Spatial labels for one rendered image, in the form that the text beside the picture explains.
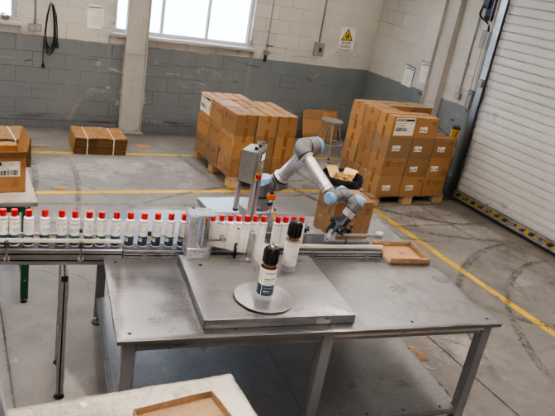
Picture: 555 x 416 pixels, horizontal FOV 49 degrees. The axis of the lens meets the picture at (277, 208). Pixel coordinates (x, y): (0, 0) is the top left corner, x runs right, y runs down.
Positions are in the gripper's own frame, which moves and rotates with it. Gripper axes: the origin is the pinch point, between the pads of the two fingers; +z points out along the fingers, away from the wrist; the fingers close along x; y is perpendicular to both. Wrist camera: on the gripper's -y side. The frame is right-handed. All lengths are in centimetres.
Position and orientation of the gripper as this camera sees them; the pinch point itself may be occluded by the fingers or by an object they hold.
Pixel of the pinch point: (325, 239)
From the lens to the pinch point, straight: 387.0
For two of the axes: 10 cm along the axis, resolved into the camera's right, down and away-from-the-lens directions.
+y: 3.2, 3.9, -8.6
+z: -6.1, 7.8, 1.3
